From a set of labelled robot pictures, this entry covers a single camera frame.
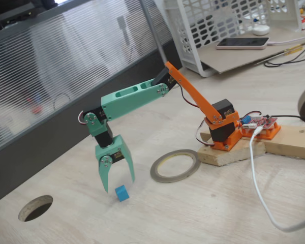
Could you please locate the blue cube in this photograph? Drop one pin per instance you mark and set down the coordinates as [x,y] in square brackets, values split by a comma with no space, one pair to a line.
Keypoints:
[122,194]

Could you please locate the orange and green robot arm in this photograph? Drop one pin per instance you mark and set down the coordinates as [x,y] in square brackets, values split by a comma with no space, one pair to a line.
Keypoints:
[132,97]

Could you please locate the frosted desk partition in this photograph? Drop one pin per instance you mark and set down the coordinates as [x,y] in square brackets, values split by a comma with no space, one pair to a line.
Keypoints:
[66,63]

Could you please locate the short wooden base block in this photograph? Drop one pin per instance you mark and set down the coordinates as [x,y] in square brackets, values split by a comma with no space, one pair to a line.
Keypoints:
[231,156]

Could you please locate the red controller board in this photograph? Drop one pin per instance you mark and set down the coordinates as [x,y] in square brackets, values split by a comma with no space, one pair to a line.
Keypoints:
[261,122]

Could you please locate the white plastic lattice basket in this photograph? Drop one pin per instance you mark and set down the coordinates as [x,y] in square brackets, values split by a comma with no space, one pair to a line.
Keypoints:
[206,25]

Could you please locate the brown cardboard sheet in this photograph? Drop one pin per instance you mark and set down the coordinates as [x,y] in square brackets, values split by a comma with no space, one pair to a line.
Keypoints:
[244,59]

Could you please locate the pink smartphone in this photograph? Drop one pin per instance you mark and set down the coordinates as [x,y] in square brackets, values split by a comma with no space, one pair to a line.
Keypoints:
[244,43]

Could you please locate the black box device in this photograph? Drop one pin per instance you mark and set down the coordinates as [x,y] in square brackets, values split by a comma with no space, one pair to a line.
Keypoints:
[17,14]

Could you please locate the long wooden base plank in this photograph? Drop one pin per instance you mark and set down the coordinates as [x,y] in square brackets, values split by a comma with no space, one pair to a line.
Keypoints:
[294,142]

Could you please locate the white earbud case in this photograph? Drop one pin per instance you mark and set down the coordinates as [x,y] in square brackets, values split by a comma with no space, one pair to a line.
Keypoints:
[261,30]

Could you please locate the orange board mount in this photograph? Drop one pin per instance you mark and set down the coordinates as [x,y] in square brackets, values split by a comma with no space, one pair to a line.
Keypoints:
[272,133]

